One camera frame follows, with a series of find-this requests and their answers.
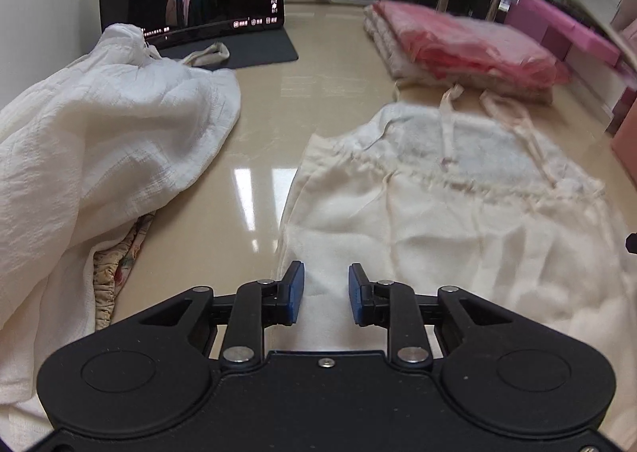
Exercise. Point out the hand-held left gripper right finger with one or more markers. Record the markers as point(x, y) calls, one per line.
point(356, 292)

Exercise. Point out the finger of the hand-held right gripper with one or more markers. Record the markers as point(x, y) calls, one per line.
point(632, 243)

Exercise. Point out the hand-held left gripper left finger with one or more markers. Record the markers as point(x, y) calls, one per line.
point(294, 292)

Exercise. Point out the cream camisole dress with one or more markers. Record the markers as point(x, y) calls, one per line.
point(448, 233)

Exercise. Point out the white garment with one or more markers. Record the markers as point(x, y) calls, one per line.
point(99, 133)

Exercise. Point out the floral ruffled cloth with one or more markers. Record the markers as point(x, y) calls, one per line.
point(117, 263)

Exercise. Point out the dark pink box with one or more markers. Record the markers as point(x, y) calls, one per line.
point(556, 44)

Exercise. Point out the light pink box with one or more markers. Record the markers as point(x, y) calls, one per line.
point(562, 21)

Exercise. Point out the dark tablet cover stand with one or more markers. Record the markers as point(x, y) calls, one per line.
point(259, 51)

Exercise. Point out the red folded garment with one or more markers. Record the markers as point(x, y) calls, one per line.
point(463, 44)

